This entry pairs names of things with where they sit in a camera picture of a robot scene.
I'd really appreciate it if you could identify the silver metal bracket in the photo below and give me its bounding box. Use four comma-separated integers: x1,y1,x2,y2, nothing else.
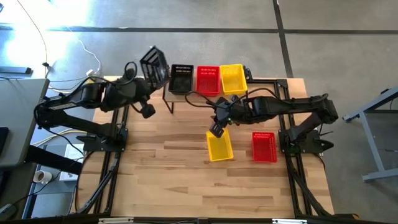
272,218,308,224
98,217,135,223

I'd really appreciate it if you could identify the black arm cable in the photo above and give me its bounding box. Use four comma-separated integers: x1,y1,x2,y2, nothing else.
184,86,282,110
123,61,139,82

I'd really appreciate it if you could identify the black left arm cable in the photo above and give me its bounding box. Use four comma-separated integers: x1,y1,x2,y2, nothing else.
123,61,139,82

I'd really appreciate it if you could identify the white cup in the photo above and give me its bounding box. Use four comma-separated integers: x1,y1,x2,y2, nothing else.
32,170,53,185

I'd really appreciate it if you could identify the black aluminium rig frame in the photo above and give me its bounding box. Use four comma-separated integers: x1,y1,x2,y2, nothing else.
70,67,358,224

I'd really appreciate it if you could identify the black plastic slotted basket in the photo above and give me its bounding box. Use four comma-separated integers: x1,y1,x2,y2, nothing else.
139,45,171,91
168,63,195,95

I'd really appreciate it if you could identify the black flat device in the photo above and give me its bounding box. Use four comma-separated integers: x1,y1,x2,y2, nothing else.
0,126,10,156

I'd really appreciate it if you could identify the white rectangular box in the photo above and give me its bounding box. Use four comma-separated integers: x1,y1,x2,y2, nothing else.
58,143,85,182

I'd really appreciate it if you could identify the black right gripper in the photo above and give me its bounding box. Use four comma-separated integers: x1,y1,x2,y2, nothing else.
209,95,250,139

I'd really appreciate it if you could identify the yellow plastic slotted basket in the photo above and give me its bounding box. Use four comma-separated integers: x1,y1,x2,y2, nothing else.
219,63,249,96
205,127,234,162

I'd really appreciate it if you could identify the grey office desk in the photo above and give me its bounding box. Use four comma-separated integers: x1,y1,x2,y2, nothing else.
0,77,84,175

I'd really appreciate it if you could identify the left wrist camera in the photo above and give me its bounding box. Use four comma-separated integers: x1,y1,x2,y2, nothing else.
141,102,157,119

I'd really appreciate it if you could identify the black power strip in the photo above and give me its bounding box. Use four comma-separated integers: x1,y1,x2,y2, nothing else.
0,65,32,75

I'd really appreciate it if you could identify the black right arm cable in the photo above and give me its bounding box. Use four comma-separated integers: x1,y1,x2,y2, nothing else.
184,86,282,110

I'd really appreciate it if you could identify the grey metal table frame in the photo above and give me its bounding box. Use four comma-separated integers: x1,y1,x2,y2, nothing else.
341,86,398,183

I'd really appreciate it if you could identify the red plastic slotted basket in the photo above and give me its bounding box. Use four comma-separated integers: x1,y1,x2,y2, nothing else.
195,65,221,97
251,131,278,164

